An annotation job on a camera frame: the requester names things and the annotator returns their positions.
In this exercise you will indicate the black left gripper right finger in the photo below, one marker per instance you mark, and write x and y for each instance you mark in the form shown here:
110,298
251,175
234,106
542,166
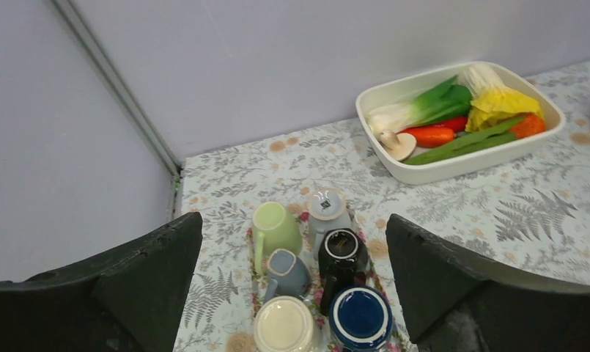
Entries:
454,299

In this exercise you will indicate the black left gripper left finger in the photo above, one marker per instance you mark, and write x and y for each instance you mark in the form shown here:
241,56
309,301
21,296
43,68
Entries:
129,298

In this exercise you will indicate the dark blue mug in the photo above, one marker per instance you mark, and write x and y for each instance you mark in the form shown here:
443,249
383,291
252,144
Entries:
360,319

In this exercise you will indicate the cream white mug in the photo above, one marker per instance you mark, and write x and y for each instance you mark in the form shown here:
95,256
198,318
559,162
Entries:
284,324

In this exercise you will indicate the light grey-blue mug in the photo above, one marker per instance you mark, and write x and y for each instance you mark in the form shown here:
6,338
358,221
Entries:
327,209

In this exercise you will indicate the blue-grey textured square mug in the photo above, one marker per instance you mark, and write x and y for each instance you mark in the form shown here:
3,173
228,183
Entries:
287,275

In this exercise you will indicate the light green mug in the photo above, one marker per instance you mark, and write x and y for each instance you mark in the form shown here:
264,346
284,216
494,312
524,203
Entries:
274,227

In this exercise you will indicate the floral serving tray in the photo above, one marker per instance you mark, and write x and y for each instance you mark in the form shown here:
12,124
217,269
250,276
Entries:
259,284

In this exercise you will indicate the toy mushroom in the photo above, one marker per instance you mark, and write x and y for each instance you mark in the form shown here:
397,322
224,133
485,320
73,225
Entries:
398,145

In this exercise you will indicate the toy red chili pepper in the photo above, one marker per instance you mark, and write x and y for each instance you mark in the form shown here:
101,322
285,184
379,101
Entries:
437,134

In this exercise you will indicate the white rectangular dish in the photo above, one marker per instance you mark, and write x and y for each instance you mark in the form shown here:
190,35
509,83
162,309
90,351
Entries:
408,87

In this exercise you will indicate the toy green bean pods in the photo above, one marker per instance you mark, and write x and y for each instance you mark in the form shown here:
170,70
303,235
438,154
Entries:
470,143

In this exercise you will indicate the toy orange carrot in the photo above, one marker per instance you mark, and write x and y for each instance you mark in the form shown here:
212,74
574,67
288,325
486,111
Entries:
531,125

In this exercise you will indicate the toy bok choy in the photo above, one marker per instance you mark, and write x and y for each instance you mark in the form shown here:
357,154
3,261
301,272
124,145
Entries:
442,102

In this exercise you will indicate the toy yellow napa cabbage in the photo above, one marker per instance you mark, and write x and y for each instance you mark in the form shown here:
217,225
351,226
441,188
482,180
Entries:
492,101

